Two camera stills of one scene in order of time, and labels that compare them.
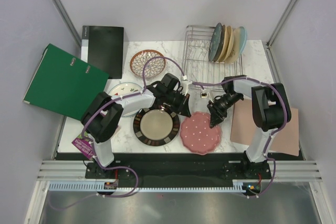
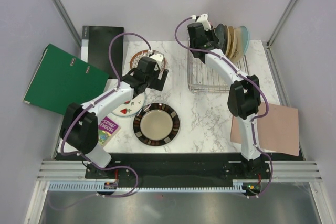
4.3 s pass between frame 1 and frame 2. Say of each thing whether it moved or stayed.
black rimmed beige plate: stayed
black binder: stayed
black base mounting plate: stayed
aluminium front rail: stayed
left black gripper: moved
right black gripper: moved
